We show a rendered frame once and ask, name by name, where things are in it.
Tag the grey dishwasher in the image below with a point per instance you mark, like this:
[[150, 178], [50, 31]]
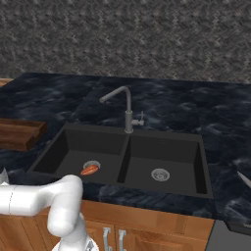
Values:
[[228, 237]]

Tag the wooden cupboard drawer front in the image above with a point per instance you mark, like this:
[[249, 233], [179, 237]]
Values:
[[147, 215]]

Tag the black double sink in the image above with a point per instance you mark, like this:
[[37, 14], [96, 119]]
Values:
[[130, 160]]

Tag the brown wooden tray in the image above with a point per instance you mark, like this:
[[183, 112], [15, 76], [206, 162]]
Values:
[[19, 133]]

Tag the wooden cupboard door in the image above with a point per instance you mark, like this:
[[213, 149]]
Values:
[[98, 237], [157, 240]]

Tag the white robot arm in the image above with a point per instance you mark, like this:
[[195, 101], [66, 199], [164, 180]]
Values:
[[62, 202]]

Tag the grey metal sink faucet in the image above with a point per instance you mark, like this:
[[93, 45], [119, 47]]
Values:
[[128, 111]]

